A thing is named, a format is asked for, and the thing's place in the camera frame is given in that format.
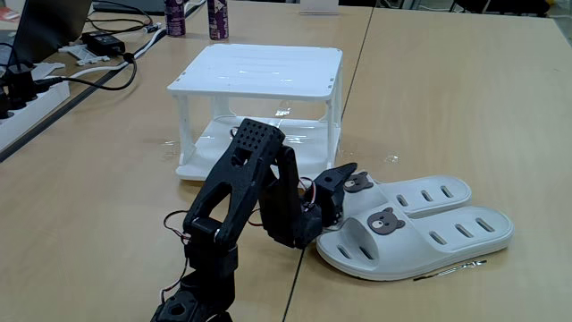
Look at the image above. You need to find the white bear slipper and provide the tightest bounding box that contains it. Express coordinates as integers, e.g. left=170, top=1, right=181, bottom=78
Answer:
left=315, top=205, right=515, bottom=282
left=340, top=171, right=474, bottom=221

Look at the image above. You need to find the white plastic box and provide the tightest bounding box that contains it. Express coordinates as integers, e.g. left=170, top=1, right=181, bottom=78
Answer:
left=166, top=42, right=345, bottom=182

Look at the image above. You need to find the white card stand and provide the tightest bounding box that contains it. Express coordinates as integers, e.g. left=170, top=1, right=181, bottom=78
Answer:
left=298, top=0, right=340, bottom=16

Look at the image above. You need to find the purple drink can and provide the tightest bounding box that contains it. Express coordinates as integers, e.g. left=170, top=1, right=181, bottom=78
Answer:
left=206, top=0, right=230, bottom=41
left=164, top=0, right=187, bottom=38

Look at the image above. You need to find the black power adapter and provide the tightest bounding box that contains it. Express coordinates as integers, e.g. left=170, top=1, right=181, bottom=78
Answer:
left=81, top=30, right=127, bottom=57

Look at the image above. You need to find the white flat plastic piece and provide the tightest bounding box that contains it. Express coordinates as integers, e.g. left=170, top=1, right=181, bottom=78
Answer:
left=30, top=61, right=66, bottom=81

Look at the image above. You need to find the white power strip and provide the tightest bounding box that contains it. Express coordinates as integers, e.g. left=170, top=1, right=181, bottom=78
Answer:
left=0, top=80, right=72, bottom=153

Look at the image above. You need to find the dark laptop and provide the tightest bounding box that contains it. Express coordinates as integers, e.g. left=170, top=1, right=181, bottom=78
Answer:
left=8, top=0, right=94, bottom=68

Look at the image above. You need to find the black power plug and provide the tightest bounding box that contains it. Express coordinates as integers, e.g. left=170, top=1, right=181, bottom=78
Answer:
left=0, top=62, right=39, bottom=120

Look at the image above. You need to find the thin metal ball chain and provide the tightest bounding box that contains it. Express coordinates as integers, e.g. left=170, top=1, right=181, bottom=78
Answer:
left=412, top=259, right=488, bottom=282

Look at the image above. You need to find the white cable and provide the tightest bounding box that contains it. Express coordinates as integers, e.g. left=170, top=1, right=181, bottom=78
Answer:
left=69, top=26, right=169, bottom=80

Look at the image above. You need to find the black looped cable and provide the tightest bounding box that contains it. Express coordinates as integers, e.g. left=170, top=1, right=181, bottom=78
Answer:
left=87, top=0, right=156, bottom=35

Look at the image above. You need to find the black adapter cable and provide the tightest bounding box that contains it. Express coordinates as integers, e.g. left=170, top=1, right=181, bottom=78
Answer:
left=35, top=52, right=139, bottom=92

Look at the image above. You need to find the white plastic bracket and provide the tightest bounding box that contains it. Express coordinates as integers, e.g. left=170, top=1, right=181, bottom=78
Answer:
left=57, top=43, right=111, bottom=67

